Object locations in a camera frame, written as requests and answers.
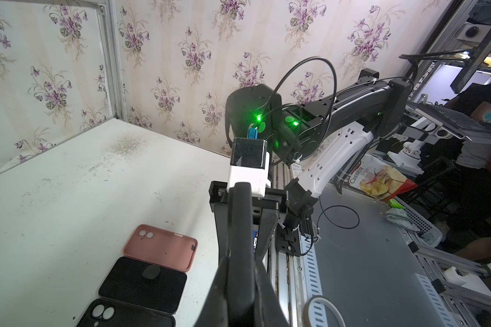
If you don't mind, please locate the snack chip bag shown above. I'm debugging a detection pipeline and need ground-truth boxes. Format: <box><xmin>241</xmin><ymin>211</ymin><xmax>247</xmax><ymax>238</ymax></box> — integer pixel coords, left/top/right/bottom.
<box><xmin>347</xmin><ymin>154</ymin><xmax>417</xmax><ymax>202</ymax></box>

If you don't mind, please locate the green grey cloth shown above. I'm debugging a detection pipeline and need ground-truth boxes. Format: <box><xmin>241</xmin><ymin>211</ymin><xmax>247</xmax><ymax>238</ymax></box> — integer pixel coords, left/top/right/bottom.
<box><xmin>383</xmin><ymin>208</ymin><xmax>421</xmax><ymax>232</ymax></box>

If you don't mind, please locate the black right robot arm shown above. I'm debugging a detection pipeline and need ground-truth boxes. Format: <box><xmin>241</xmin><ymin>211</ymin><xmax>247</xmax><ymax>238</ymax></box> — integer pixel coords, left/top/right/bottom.
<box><xmin>224</xmin><ymin>69</ymin><xmax>413</xmax><ymax>230</ymax></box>

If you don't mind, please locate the black keyboard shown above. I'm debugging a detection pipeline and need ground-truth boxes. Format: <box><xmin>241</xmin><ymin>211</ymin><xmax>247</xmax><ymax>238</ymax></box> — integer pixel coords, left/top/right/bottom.
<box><xmin>408</xmin><ymin>102</ymin><xmax>491</xmax><ymax>144</ymax></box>

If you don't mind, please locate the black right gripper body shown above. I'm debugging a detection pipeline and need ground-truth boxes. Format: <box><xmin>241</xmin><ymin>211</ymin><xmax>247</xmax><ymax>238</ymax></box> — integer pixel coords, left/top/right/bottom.
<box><xmin>209</xmin><ymin>181</ymin><xmax>294</xmax><ymax>258</ymax></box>

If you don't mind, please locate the blue black box cutter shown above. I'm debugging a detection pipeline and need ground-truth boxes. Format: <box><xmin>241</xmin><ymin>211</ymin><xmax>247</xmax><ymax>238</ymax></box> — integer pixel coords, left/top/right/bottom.
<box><xmin>253</xmin><ymin>230</ymin><xmax>259</xmax><ymax>252</ymax></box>

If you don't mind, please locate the pink-cased phone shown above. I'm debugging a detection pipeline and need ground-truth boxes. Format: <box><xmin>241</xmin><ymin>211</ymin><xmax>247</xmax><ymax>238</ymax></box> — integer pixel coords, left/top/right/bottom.
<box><xmin>123</xmin><ymin>224</ymin><xmax>198</xmax><ymax>273</ymax></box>
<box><xmin>224</xmin><ymin>182</ymin><xmax>272</xmax><ymax>326</ymax></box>

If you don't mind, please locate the purple smartphone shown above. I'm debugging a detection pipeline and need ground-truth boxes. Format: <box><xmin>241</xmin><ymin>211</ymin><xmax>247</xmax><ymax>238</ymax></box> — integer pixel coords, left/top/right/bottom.
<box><xmin>98</xmin><ymin>257</ymin><xmax>188</xmax><ymax>315</ymax></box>

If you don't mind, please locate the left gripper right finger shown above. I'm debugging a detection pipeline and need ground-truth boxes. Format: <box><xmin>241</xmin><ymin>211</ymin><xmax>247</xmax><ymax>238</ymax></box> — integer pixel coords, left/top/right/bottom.
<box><xmin>254</xmin><ymin>262</ymin><xmax>289</xmax><ymax>326</ymax></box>

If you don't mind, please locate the black phone case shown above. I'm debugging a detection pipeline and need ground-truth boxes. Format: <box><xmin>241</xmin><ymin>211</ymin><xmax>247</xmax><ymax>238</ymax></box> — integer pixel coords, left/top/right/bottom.
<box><xmin>77</xmin><ymin>298</ymin><xmax>176</xmax><ymax>327</ymax></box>

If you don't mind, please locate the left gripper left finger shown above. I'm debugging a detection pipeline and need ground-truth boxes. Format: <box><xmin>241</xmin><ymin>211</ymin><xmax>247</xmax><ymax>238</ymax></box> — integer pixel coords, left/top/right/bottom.
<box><xmin>195</xmin><ymin>257</ymin><xmax>229</xmax><ymax>327</ymax></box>

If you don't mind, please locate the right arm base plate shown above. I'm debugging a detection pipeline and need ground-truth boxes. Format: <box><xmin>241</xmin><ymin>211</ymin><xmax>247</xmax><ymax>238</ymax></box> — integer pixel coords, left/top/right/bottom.
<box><xmin>275</xmin><ymin>225</ymin><xmax>315</xmax><ymax>257</ymax></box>

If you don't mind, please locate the person in black shirt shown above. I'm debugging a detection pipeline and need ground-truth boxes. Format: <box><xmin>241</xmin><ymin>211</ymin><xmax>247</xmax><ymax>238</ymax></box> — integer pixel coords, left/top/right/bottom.
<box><xmin>445</xmin><ymin>84</ymin><xmax>491</xmax><ymax>234</ymax></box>

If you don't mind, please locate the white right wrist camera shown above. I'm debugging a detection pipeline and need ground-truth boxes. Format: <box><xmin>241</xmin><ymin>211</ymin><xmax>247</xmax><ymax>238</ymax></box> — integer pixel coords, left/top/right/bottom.
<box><xmin>226</xmin><ymin>138</ymin><xmax>271</xmax><ymax>198</ymax></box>

